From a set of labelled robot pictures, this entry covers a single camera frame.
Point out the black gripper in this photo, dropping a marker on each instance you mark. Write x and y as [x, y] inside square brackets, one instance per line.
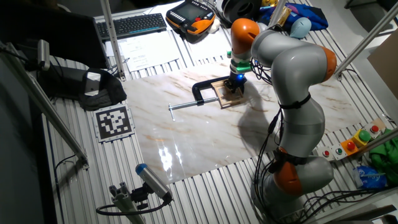
[238, 79]

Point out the miniature wooden sliding window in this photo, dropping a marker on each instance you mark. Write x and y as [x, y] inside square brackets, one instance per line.
[227, 101]

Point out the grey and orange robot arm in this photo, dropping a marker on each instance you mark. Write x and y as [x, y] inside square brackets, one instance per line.
[298, 65]

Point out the green flange adapter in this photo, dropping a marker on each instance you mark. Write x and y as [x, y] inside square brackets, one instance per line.
[242, 67]

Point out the black metal C-clamp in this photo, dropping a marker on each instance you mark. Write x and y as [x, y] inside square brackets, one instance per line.
[196, 91]

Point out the blank white paper sheet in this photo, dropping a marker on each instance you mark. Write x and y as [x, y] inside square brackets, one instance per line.
[205, 46]

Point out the small white round object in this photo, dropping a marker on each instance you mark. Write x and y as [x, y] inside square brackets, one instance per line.
[214, 26]

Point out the white marble pattern board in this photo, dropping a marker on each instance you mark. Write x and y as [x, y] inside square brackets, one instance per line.
[192, 140]

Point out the black filament spool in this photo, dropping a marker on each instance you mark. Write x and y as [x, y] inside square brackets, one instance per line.
[239, 9]

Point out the orange black teach pendant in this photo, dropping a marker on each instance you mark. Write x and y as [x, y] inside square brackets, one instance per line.
[189, 18]

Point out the golden brown small box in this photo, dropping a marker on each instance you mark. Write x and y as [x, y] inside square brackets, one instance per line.
[283, 16]

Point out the printed paper sheet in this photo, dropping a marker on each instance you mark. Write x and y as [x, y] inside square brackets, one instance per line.
[149, 51]

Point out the light blue egg-shaped object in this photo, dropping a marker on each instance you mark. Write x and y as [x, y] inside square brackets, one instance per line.
[301, 27]

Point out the yellow toy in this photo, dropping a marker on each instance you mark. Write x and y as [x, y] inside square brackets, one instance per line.
[270, 2]

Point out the blue cloth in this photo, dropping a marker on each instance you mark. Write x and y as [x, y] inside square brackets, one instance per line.
[314, 15]

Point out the small white box red button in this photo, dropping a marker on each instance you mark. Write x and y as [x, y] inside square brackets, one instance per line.
[326, 153]

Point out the black computer keyboard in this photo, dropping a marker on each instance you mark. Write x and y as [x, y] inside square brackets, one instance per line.
[130, 25]

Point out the black white fiducial marker board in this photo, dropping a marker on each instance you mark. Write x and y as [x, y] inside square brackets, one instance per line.
[113, 123]

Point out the black fabric bag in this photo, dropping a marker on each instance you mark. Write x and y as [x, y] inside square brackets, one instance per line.
[107, 93]

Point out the small white box green button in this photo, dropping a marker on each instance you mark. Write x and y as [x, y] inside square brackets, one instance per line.
[339, 151]

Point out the orange box with red button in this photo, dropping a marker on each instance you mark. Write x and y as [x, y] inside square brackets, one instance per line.
[350, 146]

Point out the small grey white device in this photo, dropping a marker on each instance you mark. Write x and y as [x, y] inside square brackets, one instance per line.
[92, 83]

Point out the yellow box with green button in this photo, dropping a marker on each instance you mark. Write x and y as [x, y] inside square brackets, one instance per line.
[364, 136]

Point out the grey box with red button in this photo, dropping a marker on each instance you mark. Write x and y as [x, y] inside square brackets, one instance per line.
[374, 128]

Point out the brown cardboard box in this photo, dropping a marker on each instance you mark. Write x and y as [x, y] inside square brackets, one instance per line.
[385, 62]

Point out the short aluminium profile stub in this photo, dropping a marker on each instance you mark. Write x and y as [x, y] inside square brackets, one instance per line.
[124, 202]

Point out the short slanted aluminium beam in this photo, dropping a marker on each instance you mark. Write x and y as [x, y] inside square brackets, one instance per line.
[379, 141]

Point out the blue plastic bag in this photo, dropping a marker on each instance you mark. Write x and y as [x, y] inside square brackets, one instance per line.
[370, 179]

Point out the green cloth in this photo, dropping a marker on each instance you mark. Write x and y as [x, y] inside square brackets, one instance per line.
[385, 158]

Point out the black laptop screen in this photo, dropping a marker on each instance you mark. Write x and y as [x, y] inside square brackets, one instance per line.
[62, 37]

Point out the long slanted aluminium beam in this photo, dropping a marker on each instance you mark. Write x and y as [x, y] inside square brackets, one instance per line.
[46, 105]

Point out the silver webcam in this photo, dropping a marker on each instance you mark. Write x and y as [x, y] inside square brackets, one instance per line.
[43, 54]

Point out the thin aluminium post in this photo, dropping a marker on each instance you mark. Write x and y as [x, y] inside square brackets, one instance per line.
[276, 14]

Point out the silver camera with blue cap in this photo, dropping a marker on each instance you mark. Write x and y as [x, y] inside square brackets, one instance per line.
[152, 180]

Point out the upright aluminium post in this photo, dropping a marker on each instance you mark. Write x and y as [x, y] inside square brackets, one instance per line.
[111, 34]

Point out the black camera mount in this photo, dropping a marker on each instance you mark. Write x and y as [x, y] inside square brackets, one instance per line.
[140, 196]

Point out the aluminium beam with foot bracket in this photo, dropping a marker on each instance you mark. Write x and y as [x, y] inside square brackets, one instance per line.
[373, 31]

